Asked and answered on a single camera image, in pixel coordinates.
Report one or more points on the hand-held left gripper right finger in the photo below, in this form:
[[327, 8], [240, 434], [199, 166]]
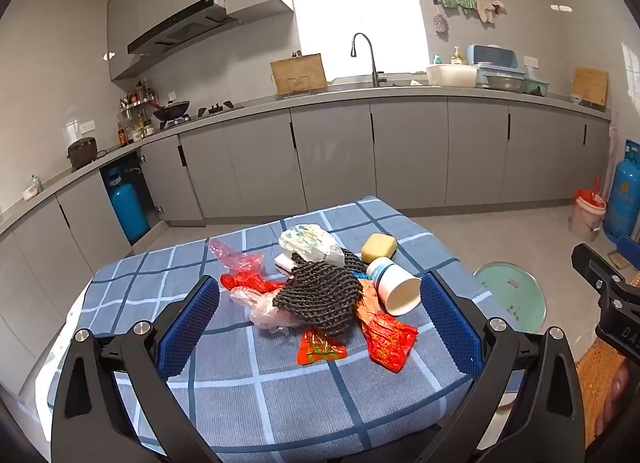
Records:
[[450, 323]]

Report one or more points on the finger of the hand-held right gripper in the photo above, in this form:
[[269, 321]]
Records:
[[590, 263], [630, 248]]

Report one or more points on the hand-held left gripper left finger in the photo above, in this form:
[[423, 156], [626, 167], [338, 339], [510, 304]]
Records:
[[192, 323]]

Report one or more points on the white paper cup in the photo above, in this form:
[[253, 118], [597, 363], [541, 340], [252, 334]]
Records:
[[395, 288]]

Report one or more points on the large red foil wrapper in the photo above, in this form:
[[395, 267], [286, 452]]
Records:
[[387, 343]]

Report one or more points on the red plastic wrapper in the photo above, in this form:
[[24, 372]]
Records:
[[245, 283]]

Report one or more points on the clear white plastic bag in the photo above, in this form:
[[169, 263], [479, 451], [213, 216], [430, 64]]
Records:
[[265, 313]]

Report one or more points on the pink plastic bag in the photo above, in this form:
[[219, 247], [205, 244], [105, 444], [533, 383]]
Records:
[[235, 258]]

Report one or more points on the orange paper wrapper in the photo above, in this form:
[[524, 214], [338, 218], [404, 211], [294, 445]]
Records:
[[367, 298]]

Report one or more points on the yellow sponge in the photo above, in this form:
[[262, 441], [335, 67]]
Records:
[[378, 247]]

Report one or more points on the black foam mesh net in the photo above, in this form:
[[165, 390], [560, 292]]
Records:
[[315, 293]]

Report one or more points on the small red foil wrapper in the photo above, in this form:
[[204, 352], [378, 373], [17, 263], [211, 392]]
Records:
[[320, 348]]

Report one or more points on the white printed plastic bag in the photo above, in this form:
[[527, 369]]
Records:
[[310, 240]]

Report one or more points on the person's right hand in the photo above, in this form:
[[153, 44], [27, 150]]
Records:
[[617, 390]]

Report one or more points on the white bucket with red bag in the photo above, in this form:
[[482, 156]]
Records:
[[586, 215]]

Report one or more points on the blue gas cylinder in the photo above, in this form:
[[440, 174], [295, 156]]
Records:
[[622, 193], [127, 203]]

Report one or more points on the blue checked tablecloth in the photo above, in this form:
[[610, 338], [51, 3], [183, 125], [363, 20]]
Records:
[[250, 393]]

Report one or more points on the small wooden cutting board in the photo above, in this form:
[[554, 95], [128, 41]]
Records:
[[590, 85]]

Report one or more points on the grey kitchen base cabinets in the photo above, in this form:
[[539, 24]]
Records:
[[400, 153]]

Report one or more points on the metal bowl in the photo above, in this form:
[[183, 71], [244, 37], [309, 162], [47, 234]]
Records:
[[505, 83]]

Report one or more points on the dark rice cooker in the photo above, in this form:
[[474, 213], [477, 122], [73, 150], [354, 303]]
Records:
[[81, 154]]

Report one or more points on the pink white soap box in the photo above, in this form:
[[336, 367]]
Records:
[[30, 194]]

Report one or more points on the small pale green bottle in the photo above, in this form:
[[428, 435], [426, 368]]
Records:
[[36, 183]]

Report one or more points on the black gas stove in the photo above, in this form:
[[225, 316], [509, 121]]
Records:
[[210, 112]]

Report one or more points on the black wok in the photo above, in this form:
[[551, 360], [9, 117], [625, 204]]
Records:
[[172, 110]]

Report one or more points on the metal spice rack with bottles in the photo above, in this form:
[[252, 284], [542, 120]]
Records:
[[137, 113]]

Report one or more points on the blue dish rack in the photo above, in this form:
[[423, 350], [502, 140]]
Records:
[[492, 55]]

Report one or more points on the white plastic basin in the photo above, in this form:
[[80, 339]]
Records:
[[450, 75]]

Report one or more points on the yellow soap bottle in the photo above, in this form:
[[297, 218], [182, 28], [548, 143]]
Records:
[[457, 58]]

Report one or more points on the black gooseneck faucet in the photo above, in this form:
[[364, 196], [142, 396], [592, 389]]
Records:
[[373, 63]]

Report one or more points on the large wooden cutting board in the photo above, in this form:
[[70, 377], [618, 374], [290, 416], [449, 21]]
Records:
[[297, 73]]

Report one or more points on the beige rubber gloves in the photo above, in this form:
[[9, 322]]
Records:
[[487, 10]]

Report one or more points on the grey hanging scrubber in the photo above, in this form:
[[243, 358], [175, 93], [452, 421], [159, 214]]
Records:
[[440, 24]]

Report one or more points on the black range hood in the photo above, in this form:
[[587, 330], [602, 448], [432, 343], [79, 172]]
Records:
[[175, 33]]

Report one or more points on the green hanging cloth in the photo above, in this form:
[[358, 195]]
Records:
[[455, 1]]

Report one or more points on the bright kitchen window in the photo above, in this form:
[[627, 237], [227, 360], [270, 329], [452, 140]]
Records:
[[355, 8]]

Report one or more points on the white wall socket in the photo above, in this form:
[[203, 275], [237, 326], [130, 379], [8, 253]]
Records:
[[87, 128]]

